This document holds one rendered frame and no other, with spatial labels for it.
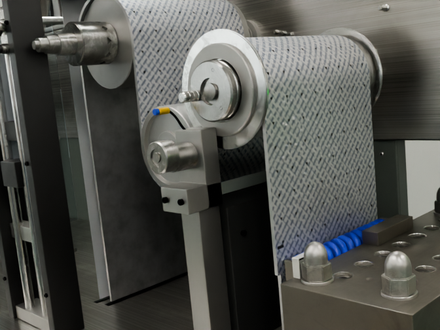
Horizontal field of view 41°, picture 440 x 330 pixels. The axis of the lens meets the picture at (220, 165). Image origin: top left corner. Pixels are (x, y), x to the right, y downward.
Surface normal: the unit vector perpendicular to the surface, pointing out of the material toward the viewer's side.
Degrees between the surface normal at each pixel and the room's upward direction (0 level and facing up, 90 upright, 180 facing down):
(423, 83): 90
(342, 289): 0
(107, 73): 90
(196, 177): 90
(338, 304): 90
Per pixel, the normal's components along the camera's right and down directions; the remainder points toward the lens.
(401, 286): -0.26, 0.17
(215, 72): -0.71, 0.17
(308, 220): 0.70, 0.04
